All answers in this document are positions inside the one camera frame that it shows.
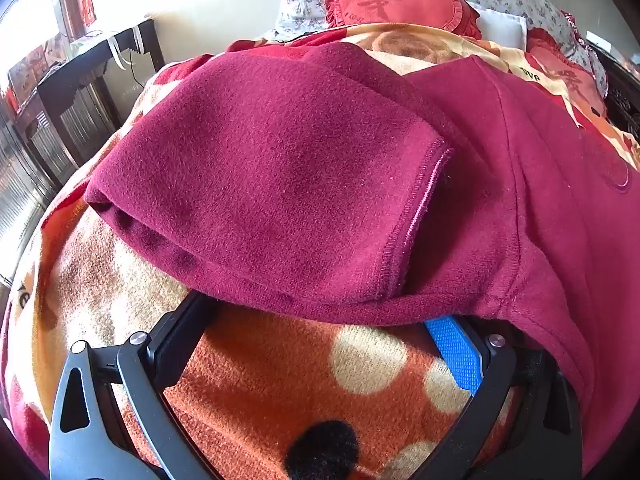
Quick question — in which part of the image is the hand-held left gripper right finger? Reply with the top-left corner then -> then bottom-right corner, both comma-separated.
425,316 -> 583,480

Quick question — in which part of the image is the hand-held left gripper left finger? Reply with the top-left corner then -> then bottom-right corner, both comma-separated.
48,292 -> 221,480

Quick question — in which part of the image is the maroon fleece sweater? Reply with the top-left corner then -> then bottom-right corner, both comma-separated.
84,42 -> 640,461

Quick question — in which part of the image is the dark wooden headboard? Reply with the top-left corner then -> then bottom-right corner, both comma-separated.
585,30 -> 640,171

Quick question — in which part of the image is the dark wooden desk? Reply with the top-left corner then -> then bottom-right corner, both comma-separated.
12,16 -> 167,186

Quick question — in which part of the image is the white pillow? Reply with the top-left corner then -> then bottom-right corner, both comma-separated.
470,2 -> 528,51

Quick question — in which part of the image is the red printed box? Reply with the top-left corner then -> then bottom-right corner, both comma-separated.
7,32 -> 68,111

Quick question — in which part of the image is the printed fleece blanket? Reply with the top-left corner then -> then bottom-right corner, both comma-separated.
0,22 -> 640,480

